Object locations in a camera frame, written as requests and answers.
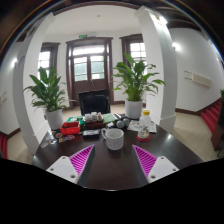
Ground grey round balls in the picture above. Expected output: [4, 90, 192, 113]
[116, 118, 130, 129]

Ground white speckled mug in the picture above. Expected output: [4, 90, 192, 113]
[101, 128, 124, 150]

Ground colourful round stickers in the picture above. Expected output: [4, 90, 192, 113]
[40, 130, 75, 148]

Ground left white pillar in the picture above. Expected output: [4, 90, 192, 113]
[12, 12, 56, 156]

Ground black office chair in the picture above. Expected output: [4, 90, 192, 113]
[79, 90, 111, 115]

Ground right white pillar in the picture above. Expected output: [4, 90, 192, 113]
[135, 6, 177, 133]

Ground clear bottle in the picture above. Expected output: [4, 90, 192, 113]
[138, 109, 151, 140]

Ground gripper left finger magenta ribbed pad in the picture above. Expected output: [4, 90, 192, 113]
[47, 145, 95, 184]

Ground left potted green plant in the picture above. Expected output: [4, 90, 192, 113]
[25, 67, 66, 130]

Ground green book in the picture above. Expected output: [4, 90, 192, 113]
[103, 113, 115, 124]

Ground potted green plant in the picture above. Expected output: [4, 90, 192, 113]
[113, 53, 165, 119]
[25, 67, 66, 130]

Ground right potted green plant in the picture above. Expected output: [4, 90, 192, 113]
[113, 53, 165, 119]

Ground dark tray with small cups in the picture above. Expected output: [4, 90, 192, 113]
[84, 112, 104, 129]

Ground dark wooden double door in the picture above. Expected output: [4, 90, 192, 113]
[66, 37, 112, 108]

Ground printed paper sheet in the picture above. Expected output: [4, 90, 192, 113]
[128, 120, 157, 133]

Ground red plastic box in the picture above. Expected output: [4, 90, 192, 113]
[60, 122, 80, 135]

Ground green box behind red box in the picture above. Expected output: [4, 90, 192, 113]
[67, 116, 85, 127]

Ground red round coaster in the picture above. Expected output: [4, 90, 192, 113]
[137, 135, 151, 142]

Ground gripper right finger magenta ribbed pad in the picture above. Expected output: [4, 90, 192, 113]
[132, 145, 178, 183]

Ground black rectangular device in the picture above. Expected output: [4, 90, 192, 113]
[83, 130, 100, 138]

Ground white pillar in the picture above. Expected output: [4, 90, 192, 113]
[12, 12, 56, 156]
[135, 6, 177, 133]

